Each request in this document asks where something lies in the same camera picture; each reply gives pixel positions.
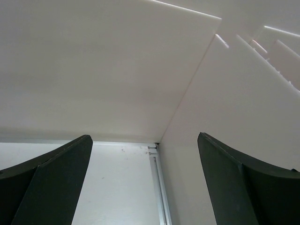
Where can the right aluminium table rail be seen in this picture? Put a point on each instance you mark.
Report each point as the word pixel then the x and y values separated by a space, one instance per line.
pixel 130 178

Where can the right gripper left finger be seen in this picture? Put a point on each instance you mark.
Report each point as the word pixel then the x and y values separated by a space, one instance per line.
pixel 45 190

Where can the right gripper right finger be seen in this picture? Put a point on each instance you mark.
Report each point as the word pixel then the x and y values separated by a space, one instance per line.
pixel 247 191

